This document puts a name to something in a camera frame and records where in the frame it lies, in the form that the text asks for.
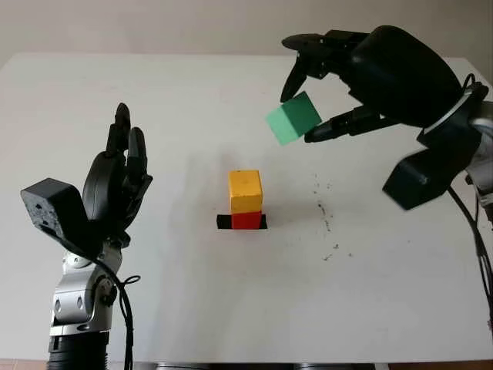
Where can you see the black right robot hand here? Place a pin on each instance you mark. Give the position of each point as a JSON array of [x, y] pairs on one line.
[[404, 77]]

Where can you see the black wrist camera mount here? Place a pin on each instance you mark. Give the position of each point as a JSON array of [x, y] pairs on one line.
[[427, 169], [56, 208]]

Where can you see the dark robot torso edge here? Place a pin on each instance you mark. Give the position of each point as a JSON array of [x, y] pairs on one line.
[[269, 366]]

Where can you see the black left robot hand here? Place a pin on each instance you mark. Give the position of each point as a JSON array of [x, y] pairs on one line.
[[104, 192]]

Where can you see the black tape strip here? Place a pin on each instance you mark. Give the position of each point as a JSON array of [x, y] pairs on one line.
[[223, 221]]

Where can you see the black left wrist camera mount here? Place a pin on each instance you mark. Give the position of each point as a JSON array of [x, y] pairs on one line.
[[56, 208]]

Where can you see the yellow block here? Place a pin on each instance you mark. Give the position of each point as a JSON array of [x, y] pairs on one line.
[[245, 189]]

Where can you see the red block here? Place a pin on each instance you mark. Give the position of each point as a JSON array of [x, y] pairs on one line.
[[246, 220]]

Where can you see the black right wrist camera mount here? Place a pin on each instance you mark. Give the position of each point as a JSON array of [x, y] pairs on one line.
[[427, 169]]

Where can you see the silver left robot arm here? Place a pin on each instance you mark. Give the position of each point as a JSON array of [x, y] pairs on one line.
[[75, 297]]

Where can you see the green block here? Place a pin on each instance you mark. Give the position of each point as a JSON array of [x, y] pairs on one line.
[[294, 119]]

